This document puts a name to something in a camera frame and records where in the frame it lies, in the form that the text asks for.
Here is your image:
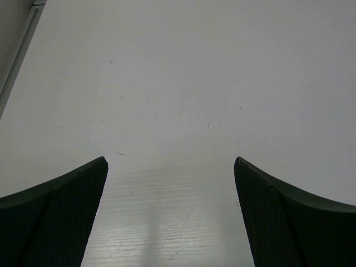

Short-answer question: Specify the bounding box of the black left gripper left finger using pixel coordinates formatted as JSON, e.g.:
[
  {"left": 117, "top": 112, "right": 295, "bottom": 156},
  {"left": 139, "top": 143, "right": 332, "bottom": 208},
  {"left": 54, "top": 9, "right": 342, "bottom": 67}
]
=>
[{"left": 1, "top": 156, "right": 108, "bottom": 266}]

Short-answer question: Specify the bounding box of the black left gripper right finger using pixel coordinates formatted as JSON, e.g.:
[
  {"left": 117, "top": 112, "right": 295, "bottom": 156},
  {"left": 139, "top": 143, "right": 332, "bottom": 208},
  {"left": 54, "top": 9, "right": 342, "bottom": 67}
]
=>
[{"left": 234, "top": 157, "right": 355, "bottom": 266}]

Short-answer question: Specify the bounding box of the aluminium table edge rail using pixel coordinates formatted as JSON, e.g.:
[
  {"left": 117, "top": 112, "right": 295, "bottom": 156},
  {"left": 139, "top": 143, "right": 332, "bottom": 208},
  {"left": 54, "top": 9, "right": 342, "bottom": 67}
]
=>
[{"left": 1, "top": 1, "right": 46, "bottom": 113}]

